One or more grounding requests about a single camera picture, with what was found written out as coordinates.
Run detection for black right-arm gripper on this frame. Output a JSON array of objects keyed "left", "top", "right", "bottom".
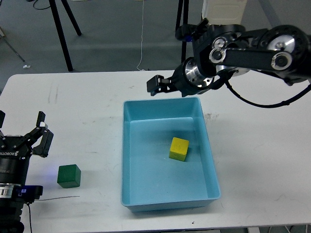
[{"left": 147, "top": 57, "right": 214, "bottom": 97}]

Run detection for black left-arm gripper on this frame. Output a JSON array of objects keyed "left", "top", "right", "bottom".
[{"left": 0, "top": 110, "right": 54, "bottom": 170}]

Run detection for green wooden block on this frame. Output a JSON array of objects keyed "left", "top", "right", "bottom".
[{"left": 57, "top": 164, "right": 81, "bottom": 188}]

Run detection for yellow wooden block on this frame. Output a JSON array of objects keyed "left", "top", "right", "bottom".
[{"left": 169, "top": 137, "right": 190, "bottom": 162}]

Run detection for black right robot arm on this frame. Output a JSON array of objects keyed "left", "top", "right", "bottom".
[{"left": 147, "top": 19, "right": 311, "bottom": 97}]

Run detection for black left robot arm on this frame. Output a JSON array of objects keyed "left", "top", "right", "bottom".
[{"left": 0, "top": 111, "right": 53, "bottom": 233}]

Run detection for white storage box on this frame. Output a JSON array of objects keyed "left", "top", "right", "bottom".
[{"left": 202, "top": 0, "right": 247, "bottom": 25}]

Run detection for black stand legs right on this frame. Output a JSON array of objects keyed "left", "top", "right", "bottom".
[{"left": 174, "top": 0, "right": 190, "bottom": 63}]

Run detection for black stand legs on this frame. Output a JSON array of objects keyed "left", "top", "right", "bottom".
[
  {"left": 48, "top": 0, "right": 82, "bottom": 72},
  {"left": 174, "top": 0, "right": 190, "bottom": 63}
]

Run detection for blue plastic bin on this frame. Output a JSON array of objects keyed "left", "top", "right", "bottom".
[{"left": 121, "top": 97, "right": 221, "bottom": 212}]

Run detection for black stand legs left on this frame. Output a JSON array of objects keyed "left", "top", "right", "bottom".
[{"left": 48, "top": 0, "right": 82, "bottom": 72}]

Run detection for white hanging cord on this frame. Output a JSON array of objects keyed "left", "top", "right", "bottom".
[{"left": 136, "top": 0, "right": 149, "bottom": 71}]

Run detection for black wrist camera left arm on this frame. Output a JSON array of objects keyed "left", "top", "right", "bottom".
[{"left": 12, "top": 185, "right": 43, "bottom": 203}]

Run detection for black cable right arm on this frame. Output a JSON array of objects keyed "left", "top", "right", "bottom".
[{"left": 225, "top": 80, "right": 311, "bottom": 108}]

